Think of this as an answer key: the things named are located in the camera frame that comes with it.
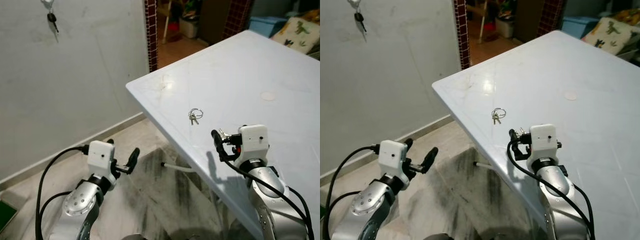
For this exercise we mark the dinosaur print pillow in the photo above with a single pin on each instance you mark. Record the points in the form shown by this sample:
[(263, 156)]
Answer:
[(610, 35), (297, 34)]

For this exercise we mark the round white table cap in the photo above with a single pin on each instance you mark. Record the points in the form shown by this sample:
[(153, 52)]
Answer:
[(268, 96), (570, 96)]

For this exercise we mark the white plastic table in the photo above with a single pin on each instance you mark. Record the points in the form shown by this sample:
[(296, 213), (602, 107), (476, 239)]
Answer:
[(240, 75), (550, 70)]

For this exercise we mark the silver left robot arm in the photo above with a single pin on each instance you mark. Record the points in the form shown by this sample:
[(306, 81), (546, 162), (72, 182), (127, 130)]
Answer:
[(362, 205), (77, 205)]

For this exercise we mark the blue plastic storage box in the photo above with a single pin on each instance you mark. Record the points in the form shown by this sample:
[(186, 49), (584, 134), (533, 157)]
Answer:
[(575, 26), (265, 25)]

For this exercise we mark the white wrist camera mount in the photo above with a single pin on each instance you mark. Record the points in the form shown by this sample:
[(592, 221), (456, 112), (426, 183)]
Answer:
[(391, 155), (252, 142), (543, 141), (100, 156)]

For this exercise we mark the white wall hook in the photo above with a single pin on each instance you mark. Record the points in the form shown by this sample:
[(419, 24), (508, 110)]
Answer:
[(47, 3), (354, 3)]

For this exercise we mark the black-headed hanging key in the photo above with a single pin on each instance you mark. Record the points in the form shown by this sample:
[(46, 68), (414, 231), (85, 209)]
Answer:
[(358, 17), (51, 18)]

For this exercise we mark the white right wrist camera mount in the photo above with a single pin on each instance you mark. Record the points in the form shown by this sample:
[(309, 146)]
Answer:
[(252, 142), (543, 141)]

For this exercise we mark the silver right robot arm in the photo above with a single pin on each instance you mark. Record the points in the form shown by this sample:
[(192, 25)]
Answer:
[(270, 200), (555, 195)]

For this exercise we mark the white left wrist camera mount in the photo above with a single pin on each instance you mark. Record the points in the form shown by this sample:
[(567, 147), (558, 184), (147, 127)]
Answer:
[(391, 155), (100, 156)]

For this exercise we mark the white container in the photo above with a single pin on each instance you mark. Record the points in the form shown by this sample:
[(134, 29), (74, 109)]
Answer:
[(188, 27), (504, 27)]

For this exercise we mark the dark red tiled pillar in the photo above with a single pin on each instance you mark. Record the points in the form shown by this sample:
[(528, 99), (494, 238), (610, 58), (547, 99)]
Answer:
[(461, 35), (151, 35)]

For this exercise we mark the white table leg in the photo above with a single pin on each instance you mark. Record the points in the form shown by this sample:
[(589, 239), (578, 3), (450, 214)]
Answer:
[(177, 167), (482, 164)]

